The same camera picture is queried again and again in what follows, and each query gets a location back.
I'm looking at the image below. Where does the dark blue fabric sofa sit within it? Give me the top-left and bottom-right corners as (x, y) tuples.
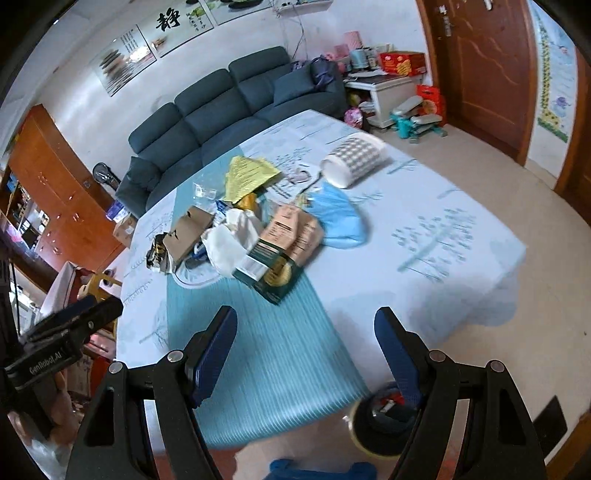
(115, 45), (348, 217)

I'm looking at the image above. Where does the white and teal printed tablecloth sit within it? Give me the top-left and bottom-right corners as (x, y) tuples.
(115, 110), (527, 450)

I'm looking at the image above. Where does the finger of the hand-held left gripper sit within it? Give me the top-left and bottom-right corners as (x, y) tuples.
(18, 295), (124, 356)

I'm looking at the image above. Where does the blue plastic stool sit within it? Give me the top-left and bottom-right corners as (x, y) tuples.
(269, 458), (379, 480)

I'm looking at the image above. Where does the black and yellow wrapper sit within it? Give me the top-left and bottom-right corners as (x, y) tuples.
(147, 233), (174, 273)

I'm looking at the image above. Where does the red cardboard box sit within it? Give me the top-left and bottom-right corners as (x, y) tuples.
(379, 52), (426, 77)

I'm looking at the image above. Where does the calligraphy wall poster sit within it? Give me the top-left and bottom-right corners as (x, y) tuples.
(147, 0), (215, 58)

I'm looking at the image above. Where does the tall wooden cabinet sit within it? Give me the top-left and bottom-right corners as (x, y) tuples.
(0, 104), (125, 296)

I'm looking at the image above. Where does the black floor mat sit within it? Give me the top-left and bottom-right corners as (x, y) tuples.
(531, 394), (568, 444)

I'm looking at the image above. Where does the purple bag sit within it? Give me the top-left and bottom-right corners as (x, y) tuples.
(291, 55), (345, 88)

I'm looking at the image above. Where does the clear plastic packaging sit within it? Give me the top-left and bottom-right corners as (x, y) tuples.
(191, 182), (222, 204)

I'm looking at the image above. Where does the giraffe height chart poster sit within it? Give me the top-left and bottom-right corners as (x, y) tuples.
(526, 0), (578, 144)

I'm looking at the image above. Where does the brown wooden door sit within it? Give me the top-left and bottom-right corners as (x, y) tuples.
(416, 0), (541, 167)

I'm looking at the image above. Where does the ink painting wall poster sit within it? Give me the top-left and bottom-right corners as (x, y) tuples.
(90, 23), (158, 97)

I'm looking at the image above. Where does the wooden door with frame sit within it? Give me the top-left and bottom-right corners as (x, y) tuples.
(554, 46), (591, 222)

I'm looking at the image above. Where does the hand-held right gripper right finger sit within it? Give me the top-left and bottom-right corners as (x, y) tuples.
(373, 306), (548, 480)

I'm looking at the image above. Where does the teal stepper machine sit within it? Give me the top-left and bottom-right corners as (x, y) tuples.
(389, 96), (448, 139)

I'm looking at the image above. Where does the brown cardboard piece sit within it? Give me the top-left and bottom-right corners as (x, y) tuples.
(164, 205), (215, 273)

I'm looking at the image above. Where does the pink box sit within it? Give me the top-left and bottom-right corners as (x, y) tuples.
(332, 30), (365, 61)

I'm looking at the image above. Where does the brown cardboard box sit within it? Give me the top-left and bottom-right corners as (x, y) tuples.
(113, 215), (139, 247)

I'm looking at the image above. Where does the blue disposable shoe cover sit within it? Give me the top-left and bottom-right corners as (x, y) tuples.
(307, 181), (370, 250)

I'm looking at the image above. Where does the person's left hand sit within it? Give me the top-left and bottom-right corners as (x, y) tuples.
(48, 369), (77, 430)

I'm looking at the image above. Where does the red gift bag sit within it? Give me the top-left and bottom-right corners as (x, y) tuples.
(416, 84), (446, 127)

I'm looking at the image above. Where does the white side table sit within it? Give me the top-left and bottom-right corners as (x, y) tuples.
(344, 74), (428, 130)

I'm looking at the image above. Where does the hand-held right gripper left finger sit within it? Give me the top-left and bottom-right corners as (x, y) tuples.
(65, 305), (239, 480)

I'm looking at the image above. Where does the white plastic bag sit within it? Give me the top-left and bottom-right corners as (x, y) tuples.
(201, 208), (264, 278)

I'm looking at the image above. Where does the dark blue sofa cushion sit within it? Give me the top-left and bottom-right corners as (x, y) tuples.
(273, 74), (324, 109)
(115, 157), (162, 208)

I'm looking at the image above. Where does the green cardboard box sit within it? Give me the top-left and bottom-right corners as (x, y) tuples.
(232, 237), (305, 306)

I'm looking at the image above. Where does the pink brown packet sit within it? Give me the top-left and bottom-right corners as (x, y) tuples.
(259, 203), (326, 268)

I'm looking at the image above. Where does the black trash bin yellow rim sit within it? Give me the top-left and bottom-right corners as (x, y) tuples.
(346, 383), (426, 460)

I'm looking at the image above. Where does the green leaf wall poster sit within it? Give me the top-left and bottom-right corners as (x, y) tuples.
(210, 0), (278, 26)

